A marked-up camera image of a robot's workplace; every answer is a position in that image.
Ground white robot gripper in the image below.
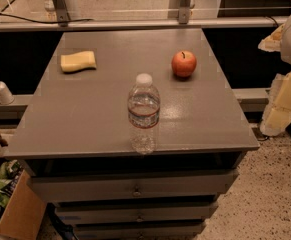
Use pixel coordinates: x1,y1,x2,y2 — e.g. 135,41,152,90
258,15,291,136

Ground white pump dispenser bottle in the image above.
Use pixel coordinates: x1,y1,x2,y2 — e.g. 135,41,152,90
0,81,14,105

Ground grey metal rail frame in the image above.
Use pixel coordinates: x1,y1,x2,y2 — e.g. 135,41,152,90
0,0,291,32

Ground red apple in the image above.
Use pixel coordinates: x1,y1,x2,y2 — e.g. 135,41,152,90
171,50,197,78

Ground brown cardboard box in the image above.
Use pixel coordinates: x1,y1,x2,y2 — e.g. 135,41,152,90
0,162,46,240

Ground yellow sponge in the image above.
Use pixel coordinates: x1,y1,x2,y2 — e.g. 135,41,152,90
60,51,97,73

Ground clear plastic water bottle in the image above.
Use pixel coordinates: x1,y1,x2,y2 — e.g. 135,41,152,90
127,73,160,155

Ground green snack bags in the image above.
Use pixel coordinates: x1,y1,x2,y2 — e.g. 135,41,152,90
0,160,23,219

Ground black cable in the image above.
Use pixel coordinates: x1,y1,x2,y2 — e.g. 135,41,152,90
0,0,95,25

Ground grey drawer cabinet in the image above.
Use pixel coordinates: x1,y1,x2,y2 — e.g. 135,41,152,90
6,29,258,240

